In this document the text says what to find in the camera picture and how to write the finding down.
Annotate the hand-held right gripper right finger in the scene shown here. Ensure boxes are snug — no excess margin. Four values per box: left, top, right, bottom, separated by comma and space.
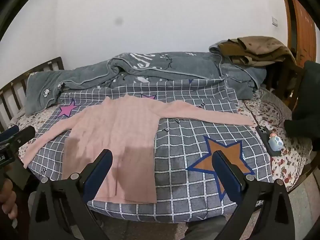
212, 150, 295, 240

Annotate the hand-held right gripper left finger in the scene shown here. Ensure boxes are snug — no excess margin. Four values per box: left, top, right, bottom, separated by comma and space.
29, 149, 113, 240

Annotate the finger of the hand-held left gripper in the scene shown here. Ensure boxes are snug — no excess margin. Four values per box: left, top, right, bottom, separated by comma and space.
7, 126, 36, 148

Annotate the pink knit sweater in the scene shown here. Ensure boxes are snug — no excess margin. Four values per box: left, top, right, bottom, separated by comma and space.
22, 96, 256, 204

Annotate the person's left hand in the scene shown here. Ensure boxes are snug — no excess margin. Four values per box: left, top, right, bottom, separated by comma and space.
0, 179, 18, 220

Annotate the grey checked star duvet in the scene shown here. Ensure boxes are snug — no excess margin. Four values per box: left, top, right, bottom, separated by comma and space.
26, 79, 274, 223

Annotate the black phone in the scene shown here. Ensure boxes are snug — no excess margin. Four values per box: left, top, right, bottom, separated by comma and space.
254, 125, 282, 157

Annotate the person's grey trouser leg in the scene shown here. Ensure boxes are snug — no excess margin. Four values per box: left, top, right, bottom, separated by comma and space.
185, 215, 228, 240

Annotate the small blue toy figure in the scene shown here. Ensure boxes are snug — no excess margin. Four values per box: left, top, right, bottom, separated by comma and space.
268, 133, 284, 152

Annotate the floral bed sheet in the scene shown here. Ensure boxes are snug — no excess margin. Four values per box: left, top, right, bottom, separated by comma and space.
7, 90, 313, 193

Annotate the dark wooden headboard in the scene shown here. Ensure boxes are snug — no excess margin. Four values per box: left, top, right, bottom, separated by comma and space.
0, 57, 64, 128

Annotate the dark green cloth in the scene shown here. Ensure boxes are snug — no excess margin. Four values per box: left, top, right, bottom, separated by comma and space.
284, 60, 320, 153

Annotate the wooden chair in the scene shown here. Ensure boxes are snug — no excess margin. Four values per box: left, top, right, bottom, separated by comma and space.
265, 60, 307, 110

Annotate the brown jacket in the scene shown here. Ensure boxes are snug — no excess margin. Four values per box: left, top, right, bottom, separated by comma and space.
217, 36, 298, 68

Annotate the orange wooden door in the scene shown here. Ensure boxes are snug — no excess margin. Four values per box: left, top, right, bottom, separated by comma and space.
280, 0, 318, 63

